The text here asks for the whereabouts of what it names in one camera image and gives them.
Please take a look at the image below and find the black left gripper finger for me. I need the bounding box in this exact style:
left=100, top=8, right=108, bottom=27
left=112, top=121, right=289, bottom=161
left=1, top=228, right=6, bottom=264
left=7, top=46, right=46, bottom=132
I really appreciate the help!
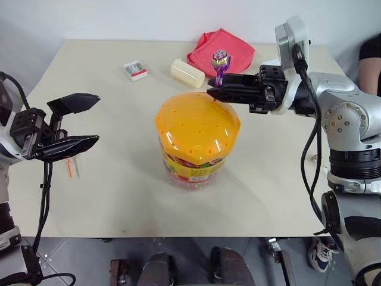
left=35, top=135, right=99, bottom=164
left=46, top=92, right=101, bottom=120

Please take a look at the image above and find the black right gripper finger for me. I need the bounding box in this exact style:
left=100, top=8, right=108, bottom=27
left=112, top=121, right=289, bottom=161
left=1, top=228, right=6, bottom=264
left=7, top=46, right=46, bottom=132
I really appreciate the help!
left=206, top=84, right=266, bottom=105
left=207, top=73, right=263, bottom=88

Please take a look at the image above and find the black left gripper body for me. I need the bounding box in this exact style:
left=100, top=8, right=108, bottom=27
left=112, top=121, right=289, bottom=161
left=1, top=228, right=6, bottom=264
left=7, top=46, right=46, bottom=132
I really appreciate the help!
left=10, top=108, right=70, bottom=161

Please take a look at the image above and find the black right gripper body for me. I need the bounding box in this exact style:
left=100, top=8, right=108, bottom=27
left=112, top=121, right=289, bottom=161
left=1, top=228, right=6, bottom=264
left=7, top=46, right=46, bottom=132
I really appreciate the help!
left=248, top=64, right=289, bottom=116

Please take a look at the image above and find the purple lollipop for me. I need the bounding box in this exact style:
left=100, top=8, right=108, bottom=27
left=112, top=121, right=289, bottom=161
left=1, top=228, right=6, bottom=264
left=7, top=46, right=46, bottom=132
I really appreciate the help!
left=210, top=49, right=232, bottom=88

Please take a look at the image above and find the candy jar with orange lid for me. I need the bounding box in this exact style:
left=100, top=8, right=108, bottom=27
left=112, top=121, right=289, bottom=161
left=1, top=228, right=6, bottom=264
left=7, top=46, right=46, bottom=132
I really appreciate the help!
left=154, top=91, right=242, bottom=191

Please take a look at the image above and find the orange white paper strip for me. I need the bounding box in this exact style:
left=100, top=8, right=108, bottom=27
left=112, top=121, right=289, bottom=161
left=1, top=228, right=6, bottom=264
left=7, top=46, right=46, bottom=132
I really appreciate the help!
left=65, top=157, right=81, bottom=179

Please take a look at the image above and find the red cloth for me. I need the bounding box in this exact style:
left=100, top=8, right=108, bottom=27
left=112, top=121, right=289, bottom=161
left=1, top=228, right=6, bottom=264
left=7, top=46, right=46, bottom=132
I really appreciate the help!
left=186, top=28, right=256, bottom=79

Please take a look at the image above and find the cream plastic block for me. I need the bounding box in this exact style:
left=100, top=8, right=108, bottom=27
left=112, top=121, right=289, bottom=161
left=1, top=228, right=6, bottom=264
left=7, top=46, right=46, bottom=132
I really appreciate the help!
left=170, top=58, right=206, bottom=89

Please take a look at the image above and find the small white card box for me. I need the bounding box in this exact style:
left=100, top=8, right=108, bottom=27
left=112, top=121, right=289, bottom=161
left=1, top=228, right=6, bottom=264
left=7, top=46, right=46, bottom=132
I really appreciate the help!
left=123, top=60, right=149, bottom=82

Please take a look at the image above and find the person in black shirt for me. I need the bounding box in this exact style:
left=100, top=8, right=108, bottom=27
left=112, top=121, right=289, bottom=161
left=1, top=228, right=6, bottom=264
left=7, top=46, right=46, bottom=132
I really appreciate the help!
left=357, top=34, right=381, bottom=98

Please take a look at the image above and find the dark rounded shape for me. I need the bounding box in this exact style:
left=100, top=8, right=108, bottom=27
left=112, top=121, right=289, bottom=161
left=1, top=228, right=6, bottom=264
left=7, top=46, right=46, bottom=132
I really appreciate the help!
left=210, top=246, right=254, bottom=286
left=139, top=252, right=177, bottom=286

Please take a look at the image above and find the grey table caster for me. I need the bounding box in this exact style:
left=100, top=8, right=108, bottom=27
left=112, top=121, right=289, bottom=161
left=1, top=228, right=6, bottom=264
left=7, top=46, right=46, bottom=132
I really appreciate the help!
left=267, top=237, right=282, bottom=254

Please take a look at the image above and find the white blue sneaker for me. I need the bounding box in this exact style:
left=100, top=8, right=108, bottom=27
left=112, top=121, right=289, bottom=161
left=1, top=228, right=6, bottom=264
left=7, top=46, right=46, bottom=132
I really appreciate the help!
left=307, top=237, right=341, bottom=272

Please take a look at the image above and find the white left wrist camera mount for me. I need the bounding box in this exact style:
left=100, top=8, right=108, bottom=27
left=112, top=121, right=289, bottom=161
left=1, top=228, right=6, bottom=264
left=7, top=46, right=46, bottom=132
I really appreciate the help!
left=0, top=79, right=26, bottom=163

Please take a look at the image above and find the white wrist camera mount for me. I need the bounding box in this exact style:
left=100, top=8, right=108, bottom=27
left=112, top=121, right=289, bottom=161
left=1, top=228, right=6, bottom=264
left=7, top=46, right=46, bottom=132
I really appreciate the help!
left=0, top=79, right=26, bottom=163
left=261, top=14, right=312, bottom=116

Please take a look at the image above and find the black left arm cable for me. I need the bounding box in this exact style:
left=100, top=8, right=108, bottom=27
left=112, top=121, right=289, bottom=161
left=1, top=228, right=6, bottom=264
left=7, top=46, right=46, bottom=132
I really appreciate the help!
left=0, top=71, right=77, bottom=286

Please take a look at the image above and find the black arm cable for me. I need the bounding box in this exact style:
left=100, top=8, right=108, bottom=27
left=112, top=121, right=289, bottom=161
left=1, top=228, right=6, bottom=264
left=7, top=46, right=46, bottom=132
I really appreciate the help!
left=291, top=43, right=343, bottom=248
left=0, top=71, right=77, bottom=286

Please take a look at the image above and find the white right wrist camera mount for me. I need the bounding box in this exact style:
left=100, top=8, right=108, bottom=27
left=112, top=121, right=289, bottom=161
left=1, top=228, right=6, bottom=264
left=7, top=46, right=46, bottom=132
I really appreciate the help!
left=261, top=14, right=312, bottom=116

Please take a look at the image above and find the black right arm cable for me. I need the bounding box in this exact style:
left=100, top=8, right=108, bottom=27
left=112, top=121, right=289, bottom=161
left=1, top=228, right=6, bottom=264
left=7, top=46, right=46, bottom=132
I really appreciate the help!
left=291, top=43, right=343, bottom=248

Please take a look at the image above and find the rusty brown metal bracket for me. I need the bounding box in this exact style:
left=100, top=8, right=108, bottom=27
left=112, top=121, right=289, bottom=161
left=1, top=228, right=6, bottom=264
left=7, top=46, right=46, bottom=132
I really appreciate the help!
left=279, top=250, right=299, bottom=286
left=109, top=259, right=129, bottom=286

